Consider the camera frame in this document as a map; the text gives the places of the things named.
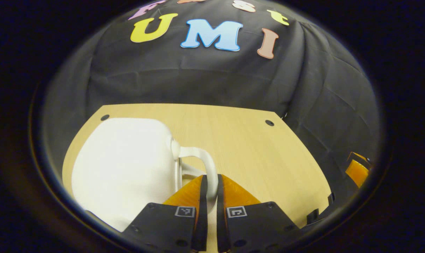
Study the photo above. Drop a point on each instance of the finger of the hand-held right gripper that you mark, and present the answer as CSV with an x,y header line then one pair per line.
x,y
312,216
356,172

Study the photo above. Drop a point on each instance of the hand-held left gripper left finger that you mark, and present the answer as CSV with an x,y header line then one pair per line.
x,y
203,211

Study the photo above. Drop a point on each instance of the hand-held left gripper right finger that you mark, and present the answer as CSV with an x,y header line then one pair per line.
x,y
220,218

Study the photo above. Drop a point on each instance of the white suitcase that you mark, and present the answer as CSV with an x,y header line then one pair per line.
x,y
124,168

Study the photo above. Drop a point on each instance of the black backdrop cloth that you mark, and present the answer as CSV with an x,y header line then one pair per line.
x,y
198,77

